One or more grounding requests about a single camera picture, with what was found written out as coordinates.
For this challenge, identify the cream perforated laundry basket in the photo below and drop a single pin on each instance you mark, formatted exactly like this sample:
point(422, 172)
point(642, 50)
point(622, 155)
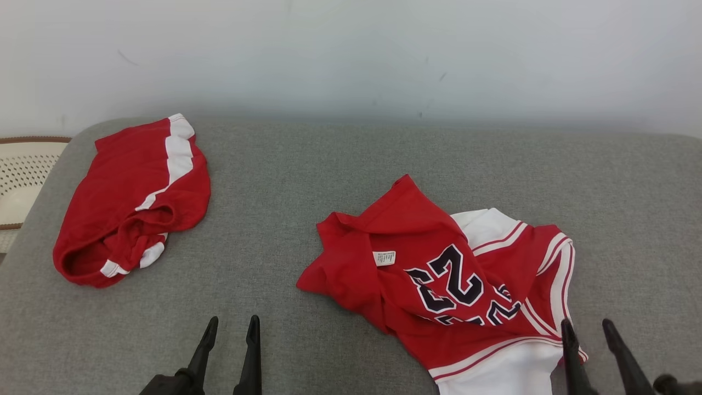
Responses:
point(24, 175)

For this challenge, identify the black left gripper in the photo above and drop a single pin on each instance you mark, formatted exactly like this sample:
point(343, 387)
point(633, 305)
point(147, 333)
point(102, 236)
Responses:
point(173, 385)

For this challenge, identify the red shorts with white stripe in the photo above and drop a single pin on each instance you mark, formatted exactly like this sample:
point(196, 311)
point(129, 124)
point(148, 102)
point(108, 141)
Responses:
point(120, 192)

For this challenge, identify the red and white basketball jersey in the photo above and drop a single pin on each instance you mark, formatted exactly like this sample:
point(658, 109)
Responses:
point(384, 296)

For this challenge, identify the grey fabric sofa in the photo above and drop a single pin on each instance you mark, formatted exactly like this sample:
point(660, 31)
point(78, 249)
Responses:
point(329, 175)

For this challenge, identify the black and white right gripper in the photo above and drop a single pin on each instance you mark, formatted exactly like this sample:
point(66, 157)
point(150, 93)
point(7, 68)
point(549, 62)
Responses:
point(680, 388)

